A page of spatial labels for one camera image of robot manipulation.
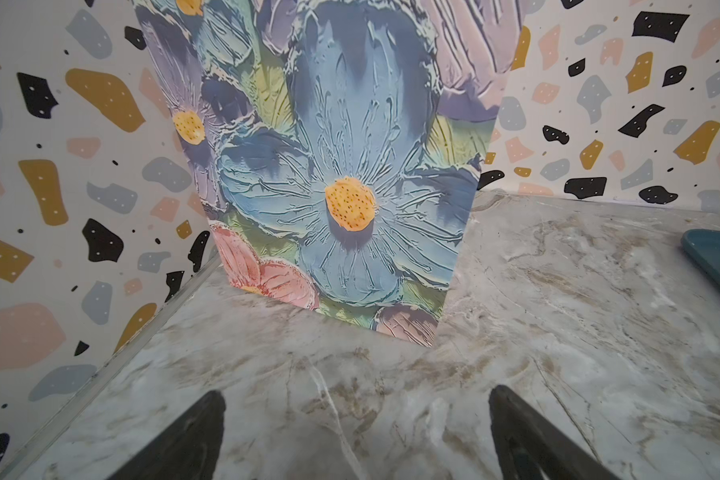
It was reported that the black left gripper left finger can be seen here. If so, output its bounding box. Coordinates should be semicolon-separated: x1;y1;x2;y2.
109;390;226;480

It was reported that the floral paper gift bag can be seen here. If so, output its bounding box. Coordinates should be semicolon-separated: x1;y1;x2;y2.
134;1;528;347

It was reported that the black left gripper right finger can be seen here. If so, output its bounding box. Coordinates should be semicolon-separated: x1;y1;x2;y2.
489;385;615;479

